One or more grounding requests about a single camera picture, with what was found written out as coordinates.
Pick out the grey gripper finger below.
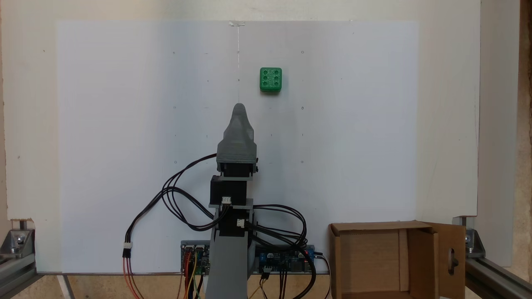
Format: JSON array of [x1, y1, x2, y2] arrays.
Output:
[[224, 103, 253, 132]]

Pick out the green die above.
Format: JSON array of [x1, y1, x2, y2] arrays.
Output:
[[260, 67, 283, 93]]

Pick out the white paper sheet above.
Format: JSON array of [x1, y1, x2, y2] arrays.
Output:
[[56, 20, 419, 274]]

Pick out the green circuit board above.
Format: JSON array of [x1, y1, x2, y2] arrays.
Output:
[[181, 241, 210, 275]]

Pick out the blue circuit board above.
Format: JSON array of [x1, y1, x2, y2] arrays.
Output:
[[254, 245, 316, 274]]

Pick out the open cardboard box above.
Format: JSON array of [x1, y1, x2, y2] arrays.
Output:
[[328, 220, 467, 299]]

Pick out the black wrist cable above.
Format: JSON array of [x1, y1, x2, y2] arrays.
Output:
[[160, 153, 228, 232]]

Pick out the black elbow cable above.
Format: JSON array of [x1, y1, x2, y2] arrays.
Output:
[[247, 203, 309, 250]]

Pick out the yellow green red jumper wires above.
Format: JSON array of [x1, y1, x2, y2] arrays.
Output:
[[178, 249, 206, 299]]

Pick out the black shoulder cable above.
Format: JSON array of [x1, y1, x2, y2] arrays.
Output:
[[249, 224, 317, 299]]

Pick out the long black cable white connector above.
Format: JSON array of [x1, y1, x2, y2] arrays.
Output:
[[122, 187, 217, 260]]

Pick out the thin black power cable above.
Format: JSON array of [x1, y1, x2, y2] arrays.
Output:
[[314, 251, 333, 299]]

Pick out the red and orange wires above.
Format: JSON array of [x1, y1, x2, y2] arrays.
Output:
[[123, 257, 145, 299]]

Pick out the metal corner bracket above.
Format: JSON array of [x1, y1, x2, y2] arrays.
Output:
[[0, 219, 36, 259], [453, 216, 486, 259]]

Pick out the aluminium frame post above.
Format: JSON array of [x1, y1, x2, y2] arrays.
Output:
[[0, 249, 39, 299], [465, 257, 532, 299]]

